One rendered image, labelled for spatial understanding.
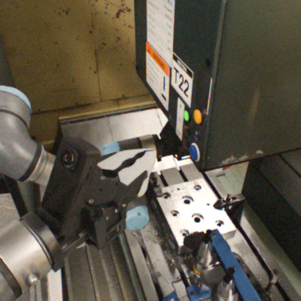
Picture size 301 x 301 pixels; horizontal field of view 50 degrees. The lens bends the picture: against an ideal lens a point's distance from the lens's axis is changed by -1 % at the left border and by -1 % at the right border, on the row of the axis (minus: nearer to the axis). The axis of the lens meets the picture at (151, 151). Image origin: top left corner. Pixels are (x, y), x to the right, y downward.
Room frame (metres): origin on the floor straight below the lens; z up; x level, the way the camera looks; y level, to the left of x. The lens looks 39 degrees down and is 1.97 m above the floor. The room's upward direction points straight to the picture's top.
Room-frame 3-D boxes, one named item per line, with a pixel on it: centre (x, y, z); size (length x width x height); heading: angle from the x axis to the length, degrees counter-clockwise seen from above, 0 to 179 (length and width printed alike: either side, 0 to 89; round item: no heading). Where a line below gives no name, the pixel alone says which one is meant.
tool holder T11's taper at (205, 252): (0.48, -0.14, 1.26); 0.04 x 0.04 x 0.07
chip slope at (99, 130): (1.45, 0.03, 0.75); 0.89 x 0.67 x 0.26; 108
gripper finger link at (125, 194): (0.31, 0.04, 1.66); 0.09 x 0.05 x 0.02; 138
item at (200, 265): (0.48, -0.14, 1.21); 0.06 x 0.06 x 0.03
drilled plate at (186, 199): (0.85, -0.16, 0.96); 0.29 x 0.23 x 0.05; 18
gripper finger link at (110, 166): (0.36, 0.04, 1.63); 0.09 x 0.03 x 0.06; 138
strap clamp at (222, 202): (0.87, -0.31, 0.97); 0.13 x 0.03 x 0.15; 108
